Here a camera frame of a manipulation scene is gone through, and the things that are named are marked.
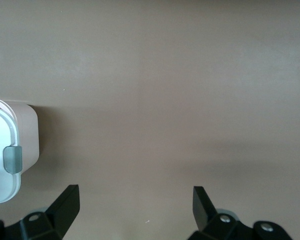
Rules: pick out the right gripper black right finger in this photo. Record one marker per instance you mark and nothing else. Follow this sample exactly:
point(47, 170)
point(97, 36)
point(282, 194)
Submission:
point(207, 220)

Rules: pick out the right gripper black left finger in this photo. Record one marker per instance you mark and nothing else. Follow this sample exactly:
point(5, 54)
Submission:
point(57, 220)

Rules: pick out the pink plastic storage box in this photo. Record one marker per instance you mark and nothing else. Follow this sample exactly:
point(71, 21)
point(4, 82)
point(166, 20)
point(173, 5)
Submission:
point(27, 130)

